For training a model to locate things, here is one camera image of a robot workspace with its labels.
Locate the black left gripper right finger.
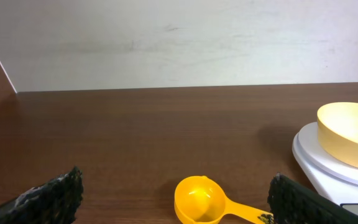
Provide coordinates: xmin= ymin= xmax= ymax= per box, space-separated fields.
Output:
xmin=267 ymin=174 xmax=358 ymax=224

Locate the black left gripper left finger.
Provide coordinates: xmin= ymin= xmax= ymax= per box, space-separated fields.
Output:
xmin=0 ymin=167 xmax=83 ymax=224

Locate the yellow measuring scoop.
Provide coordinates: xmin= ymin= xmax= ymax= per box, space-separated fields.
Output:
xmin=174 ymin=175 xmax=274 ymax=224

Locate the white digital kitchen scale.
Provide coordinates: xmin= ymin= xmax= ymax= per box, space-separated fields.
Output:
xmin=292 ymin=122 xmax=358 ymax=215

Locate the pale yellow bowl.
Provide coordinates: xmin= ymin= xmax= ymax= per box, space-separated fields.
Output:
xmin=317 ymin=102 xmax=358 ymax=168

